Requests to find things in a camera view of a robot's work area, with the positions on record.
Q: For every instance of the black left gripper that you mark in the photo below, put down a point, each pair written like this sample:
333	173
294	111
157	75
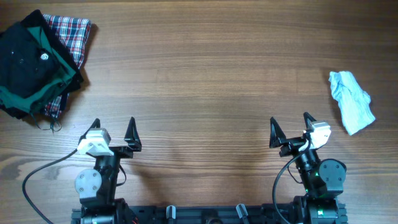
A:
131	140

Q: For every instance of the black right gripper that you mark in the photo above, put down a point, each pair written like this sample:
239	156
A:
277	137

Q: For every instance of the light blue striped shorts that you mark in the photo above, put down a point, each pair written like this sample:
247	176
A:
353	101

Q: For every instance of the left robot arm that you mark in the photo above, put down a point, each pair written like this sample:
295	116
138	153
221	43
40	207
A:
97	186

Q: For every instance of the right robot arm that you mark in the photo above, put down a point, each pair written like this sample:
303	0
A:
322	179

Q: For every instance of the black green folded garment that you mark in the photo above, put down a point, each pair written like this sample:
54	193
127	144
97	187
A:
35	66

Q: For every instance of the red plaid folded garment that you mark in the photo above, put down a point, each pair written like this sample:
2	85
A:
73	33

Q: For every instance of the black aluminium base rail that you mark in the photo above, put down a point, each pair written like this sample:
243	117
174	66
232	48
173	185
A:
264	213

